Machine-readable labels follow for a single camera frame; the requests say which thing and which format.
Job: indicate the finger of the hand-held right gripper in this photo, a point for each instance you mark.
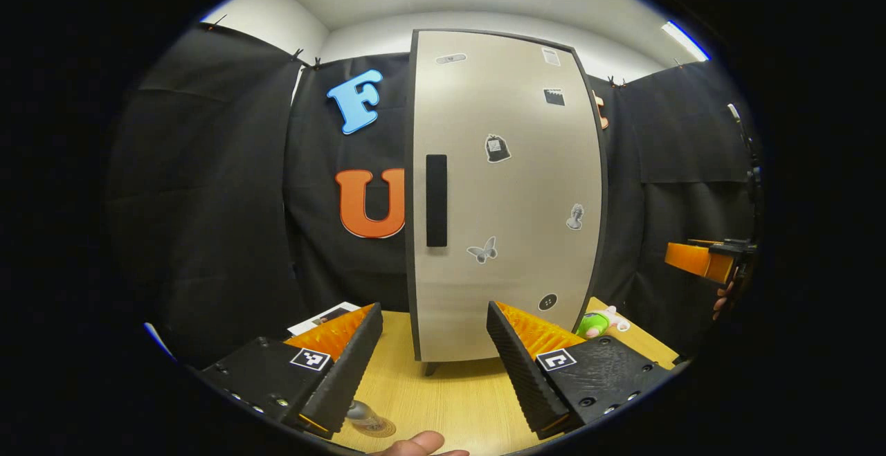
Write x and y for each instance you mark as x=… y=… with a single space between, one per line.
x=695 y=261

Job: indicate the green pink plush toy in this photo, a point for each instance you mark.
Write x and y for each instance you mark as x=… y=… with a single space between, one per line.
x=593 y=324

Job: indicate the dark grey cabinet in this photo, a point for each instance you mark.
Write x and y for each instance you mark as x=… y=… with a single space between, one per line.
x=410 y=234

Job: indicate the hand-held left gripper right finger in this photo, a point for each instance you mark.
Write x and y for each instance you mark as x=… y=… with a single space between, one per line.
x=519 y=373

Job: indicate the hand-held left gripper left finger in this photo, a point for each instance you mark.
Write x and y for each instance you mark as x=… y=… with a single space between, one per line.
x=346 y=373

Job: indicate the black backdrop cloth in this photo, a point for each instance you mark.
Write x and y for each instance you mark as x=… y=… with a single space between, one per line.
x=208 y=200

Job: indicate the printed booklet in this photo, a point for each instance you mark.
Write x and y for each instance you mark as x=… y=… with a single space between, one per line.
x=325 y=316

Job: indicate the clear plastic bottle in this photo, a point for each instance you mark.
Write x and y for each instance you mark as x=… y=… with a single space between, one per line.
x=360 y=413

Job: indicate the white ceiling light panel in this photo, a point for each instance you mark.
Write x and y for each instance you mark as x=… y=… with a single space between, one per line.
x=685 y=41

